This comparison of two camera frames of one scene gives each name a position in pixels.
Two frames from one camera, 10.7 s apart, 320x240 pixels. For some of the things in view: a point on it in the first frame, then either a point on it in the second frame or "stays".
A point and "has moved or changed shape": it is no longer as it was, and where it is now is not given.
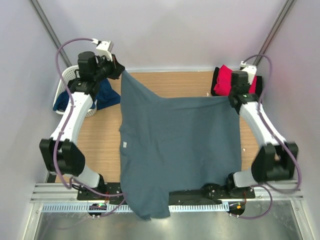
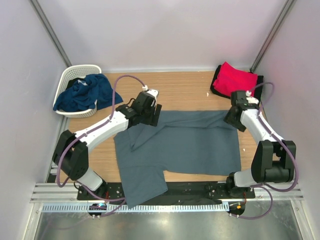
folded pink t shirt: (224, 79) stays
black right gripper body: (232, 93) → (233, 121)
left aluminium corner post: (56, 42) stays
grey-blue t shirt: (169, 145) has moved or changed shape
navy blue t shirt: (105, 94) stays
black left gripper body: (106, 68) → (147, 115)
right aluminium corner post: (280, 19) stays
